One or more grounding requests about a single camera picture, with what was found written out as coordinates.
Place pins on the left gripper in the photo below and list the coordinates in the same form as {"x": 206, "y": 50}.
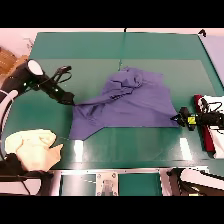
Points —
{"x": 64, "y": 97}

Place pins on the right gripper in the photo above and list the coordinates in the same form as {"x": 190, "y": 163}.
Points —
{"x": 187, "y": 119}

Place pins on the purple shirt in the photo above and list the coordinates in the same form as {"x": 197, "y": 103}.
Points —
{"x": 133, "y": 103}

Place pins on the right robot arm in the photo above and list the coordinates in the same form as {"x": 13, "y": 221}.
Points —
{"x": 213, "y": 119}

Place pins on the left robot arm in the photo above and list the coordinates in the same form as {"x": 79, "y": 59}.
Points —
{"x": 23, "y": 76}

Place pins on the red garment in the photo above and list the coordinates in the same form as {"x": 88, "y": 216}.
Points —
{"x": 200, "y": 110}

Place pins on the white garment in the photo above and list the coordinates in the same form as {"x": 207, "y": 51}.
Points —
{"x": 215, "y": 138}

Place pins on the cream garment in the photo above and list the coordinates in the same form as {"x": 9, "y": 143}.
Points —
{"x": 33, "y": 148}

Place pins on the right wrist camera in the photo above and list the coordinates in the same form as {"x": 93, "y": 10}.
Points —
{"x": 209, "y": 107}

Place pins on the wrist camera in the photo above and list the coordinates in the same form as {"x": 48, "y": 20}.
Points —
{"x": 62, "y": 70}
{"x": 209, "y": 107}

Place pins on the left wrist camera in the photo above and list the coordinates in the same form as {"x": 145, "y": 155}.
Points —
{"x": 62, "y": 70}

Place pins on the silver frame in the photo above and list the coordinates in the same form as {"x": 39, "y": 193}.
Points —
{"x": 106, "y": 182}

